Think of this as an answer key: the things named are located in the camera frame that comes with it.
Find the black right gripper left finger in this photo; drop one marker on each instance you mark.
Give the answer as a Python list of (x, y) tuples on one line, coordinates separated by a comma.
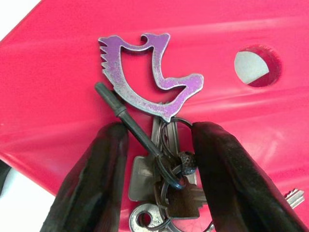
[(96, 181)]

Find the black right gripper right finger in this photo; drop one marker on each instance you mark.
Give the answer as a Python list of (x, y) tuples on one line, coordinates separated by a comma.
[(236, 188)]

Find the key bunch with bird charm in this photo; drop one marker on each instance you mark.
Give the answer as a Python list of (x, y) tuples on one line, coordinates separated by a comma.
[(116, 72)]

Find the red plastic stool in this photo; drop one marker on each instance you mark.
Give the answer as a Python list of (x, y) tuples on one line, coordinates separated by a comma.
[(60, 72)]

